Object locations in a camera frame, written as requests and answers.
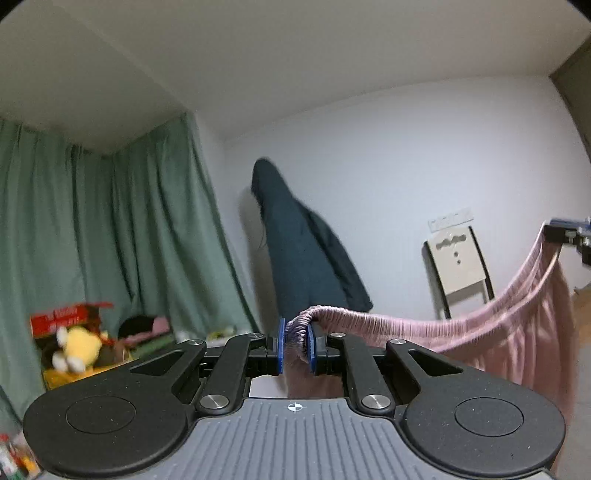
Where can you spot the cream and black chair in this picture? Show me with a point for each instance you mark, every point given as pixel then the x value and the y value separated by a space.
pixel 458 265

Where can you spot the dark teal hanging coat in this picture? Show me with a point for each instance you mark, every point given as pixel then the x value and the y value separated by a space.
pixel 310 266

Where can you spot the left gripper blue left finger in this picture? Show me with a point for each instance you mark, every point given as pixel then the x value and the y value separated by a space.
pixel 280 341

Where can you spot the red cardboard box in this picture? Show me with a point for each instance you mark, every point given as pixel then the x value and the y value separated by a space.
pixel 82 314

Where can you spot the yellow plush toy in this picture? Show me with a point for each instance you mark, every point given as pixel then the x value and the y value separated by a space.
pixel 78 349

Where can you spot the pink ribbed garment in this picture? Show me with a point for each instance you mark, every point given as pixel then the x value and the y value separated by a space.
pixel 527 335

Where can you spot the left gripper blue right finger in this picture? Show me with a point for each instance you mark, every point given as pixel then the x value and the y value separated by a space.
pixel 316 347

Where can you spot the green curtain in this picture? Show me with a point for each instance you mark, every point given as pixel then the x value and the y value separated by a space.
pixel 138 228

